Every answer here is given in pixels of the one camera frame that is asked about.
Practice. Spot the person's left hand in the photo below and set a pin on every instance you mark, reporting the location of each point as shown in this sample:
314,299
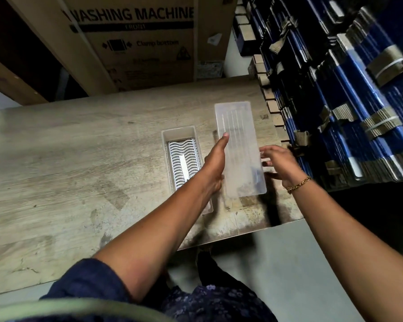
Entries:
213,167

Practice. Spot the pale green scarf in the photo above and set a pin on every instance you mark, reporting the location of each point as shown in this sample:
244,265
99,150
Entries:
70,310

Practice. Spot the person's right thumb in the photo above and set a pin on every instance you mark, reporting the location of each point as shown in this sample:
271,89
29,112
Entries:
273,175

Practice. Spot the clear plastic rectangular container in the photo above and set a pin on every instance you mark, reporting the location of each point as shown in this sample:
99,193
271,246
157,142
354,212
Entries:
178,132

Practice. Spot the person's right forearm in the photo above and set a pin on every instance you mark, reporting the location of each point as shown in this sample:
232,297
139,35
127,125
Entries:
356,258

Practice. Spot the dark blue floral garment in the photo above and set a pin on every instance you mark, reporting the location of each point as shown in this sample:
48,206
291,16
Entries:
215,301

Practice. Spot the large brown cardboard appliance box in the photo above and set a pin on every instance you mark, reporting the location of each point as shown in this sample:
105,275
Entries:
141,46

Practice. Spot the stack of blue flat cartons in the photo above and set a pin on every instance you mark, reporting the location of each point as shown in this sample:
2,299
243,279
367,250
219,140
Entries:
349,97

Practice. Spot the person's right hand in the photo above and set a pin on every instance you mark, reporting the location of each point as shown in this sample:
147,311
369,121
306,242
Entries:
285,164

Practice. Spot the brown wooden board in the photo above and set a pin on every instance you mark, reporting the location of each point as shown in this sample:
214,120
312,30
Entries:
10,82

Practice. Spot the person's left thumb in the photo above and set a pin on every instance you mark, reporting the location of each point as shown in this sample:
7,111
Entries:
223,144

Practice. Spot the clear plastic rectangular lid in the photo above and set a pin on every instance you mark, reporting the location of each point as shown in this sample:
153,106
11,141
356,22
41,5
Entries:
240,147

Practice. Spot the white label sticker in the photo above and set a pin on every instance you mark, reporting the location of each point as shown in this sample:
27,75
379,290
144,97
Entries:
210,69

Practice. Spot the person's left forearm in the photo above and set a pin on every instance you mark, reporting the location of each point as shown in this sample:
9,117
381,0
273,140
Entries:
161,238

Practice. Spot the white ridged plastic insert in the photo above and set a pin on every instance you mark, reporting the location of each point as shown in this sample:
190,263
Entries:
183,160

